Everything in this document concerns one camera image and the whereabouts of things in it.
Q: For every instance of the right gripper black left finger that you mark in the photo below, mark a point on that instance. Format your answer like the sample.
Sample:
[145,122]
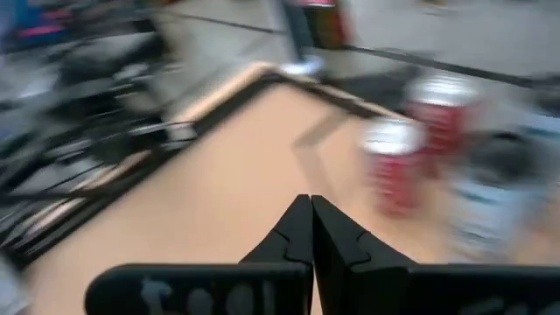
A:
[197,289]

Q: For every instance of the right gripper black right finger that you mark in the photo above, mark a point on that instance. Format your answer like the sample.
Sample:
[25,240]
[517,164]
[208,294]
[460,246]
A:
[394,289]

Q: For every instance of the red cola can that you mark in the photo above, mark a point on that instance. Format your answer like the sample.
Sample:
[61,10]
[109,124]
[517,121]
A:
[442,118]
[394,175]

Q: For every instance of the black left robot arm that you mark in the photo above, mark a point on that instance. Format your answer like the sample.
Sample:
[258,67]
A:
[109,65]

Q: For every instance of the silver diet cola can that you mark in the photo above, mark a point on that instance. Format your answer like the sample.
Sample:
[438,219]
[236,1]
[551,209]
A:
[494,219]

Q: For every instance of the dark red container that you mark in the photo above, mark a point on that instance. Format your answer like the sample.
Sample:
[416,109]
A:
[324,24]

